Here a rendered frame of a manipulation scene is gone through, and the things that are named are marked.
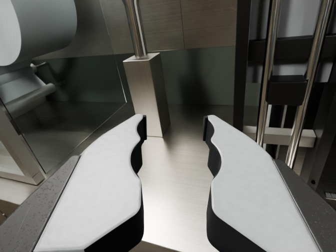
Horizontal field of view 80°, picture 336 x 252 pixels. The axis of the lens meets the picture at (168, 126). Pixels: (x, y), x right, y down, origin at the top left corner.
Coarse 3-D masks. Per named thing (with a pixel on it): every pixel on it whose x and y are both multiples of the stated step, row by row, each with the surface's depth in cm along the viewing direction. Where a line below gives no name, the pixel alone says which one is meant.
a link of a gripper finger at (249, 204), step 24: (216, 120) 11; (216, 144) 9; (240, 144) 9; (216, 168) 9; (240, 168) 8; (264, 168) 8; (216, 192) 7; (240, 192) 7; (264, 192) 7; (288, 192) 7; (216, 216) 6; (240, 216) 6; (264, 216) 6; (288, 216) 6; (216, 240) 6; (240, 240) 6; (264, 240) 5; (288, 240) 5; (312, 240) 5
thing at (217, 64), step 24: (192, 48) 78; (216, 48) 75; (120, 72) 95; (168, 72) 87; (192, 72) 83; (216, 72) 80; (168, 96) 93; (192, 96) 89; (216, 96) 85; (312, 96) 73
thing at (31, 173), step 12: (0, 108) 49; (0, 120) 49; (0, 132) 49; (12, 132) 52; (12, 144) 52; (12, 156) 54; (24, 156) 55; (0, 168) 63; (24, 168) 55; (36, 168) 58; (24, 180) 60; (36, 180) 58
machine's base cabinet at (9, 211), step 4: (0, 208) 69; (4, 208) 68; (8, 208) 66; (0, 212) 72; (4, 212) 70; (8, 212) 69; (0, 216) 74; (4, 216) 71; (0, 220) 77; (132, 248) 50; (136, 248) 50
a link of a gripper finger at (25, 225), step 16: (64, 176) 7; (48, 192) 7; (16, 208) 6; (32, 208) 6; (48, 208) 6; (0, 224) 6; (16, 224) 6; (32, 224) 6; (0, 240) 5; (16, 240) 5; (32, 240) 5
